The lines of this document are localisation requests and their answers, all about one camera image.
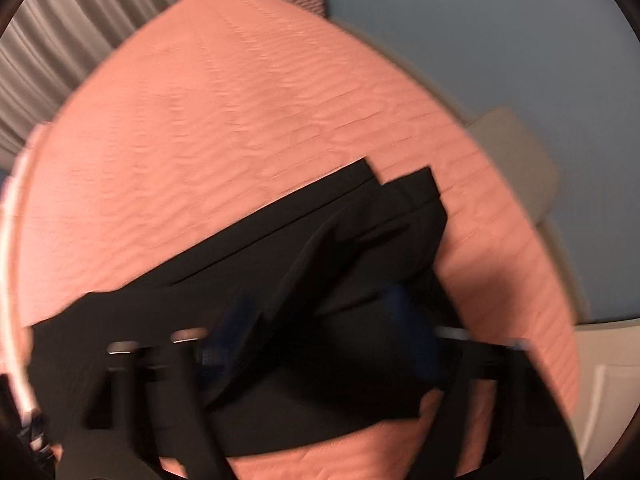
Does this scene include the grey pleated curtain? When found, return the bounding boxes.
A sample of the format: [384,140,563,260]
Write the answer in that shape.
[1,0,179,170]

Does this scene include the light pink folded blanket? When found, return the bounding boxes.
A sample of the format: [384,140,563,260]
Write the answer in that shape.
[1,122,51,430]

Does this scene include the pink quilted bed cover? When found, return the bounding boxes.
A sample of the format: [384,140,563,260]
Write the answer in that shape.
[1,0,577,479]

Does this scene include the grey upholstered bench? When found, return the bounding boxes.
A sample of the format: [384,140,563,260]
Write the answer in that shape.
[464,106,561,226]

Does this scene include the black pants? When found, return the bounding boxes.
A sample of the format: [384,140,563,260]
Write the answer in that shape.
[28,161,459,457]

